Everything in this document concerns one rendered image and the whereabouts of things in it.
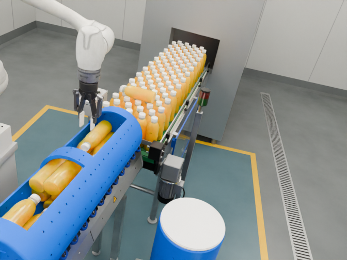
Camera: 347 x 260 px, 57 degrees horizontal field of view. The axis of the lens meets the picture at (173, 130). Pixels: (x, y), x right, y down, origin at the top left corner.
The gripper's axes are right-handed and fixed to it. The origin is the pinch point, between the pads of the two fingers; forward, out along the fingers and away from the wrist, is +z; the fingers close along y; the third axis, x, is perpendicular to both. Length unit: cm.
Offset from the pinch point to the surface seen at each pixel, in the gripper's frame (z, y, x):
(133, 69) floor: 127, -107, 351
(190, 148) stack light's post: 44, 41, 68
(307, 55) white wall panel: 66, 158, 474
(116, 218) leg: 82, 11, 22
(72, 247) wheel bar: 33, 15, -37
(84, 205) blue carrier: 12.2, 17.9, -33.5
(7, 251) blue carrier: 7, 10, -62
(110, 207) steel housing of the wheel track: 39.6, 17.8, -6.9
